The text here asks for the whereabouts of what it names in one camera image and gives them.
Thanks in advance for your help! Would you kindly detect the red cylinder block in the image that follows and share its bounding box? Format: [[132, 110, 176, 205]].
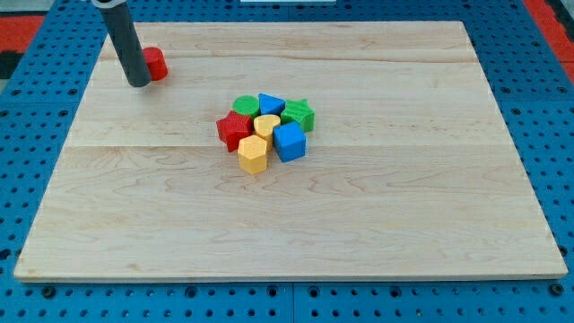
[[143, 47, 169, 81]]

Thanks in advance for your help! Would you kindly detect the blue cube block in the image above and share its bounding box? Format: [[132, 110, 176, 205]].
[[273, 122, 307, 162]]

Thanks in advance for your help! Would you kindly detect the yellow hexagon block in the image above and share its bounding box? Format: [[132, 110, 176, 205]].
[[238, 135, 267, 175]]

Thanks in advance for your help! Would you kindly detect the yellow heart block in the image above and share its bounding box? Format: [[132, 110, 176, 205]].
[[253, 114, 281, 151]]

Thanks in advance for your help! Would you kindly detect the green star block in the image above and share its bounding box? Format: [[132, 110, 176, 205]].
[[280, 99, 315, 133]]

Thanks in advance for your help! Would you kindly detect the blue triangle block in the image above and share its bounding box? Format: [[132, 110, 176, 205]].
[[258, 93, 285, 116]]

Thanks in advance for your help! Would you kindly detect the red star block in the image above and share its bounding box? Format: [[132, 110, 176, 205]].
[[216, 110, 253, 153]]

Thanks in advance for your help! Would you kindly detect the green cylinder block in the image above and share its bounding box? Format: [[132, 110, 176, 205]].
[[232, 95, 260, 118]]

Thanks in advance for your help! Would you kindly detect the light wooden board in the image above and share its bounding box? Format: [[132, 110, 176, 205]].
[[14, 21, 568, 283]]

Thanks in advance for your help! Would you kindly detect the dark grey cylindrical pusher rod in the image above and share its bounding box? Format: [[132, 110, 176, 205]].
[[91, 0, 151, 88]]

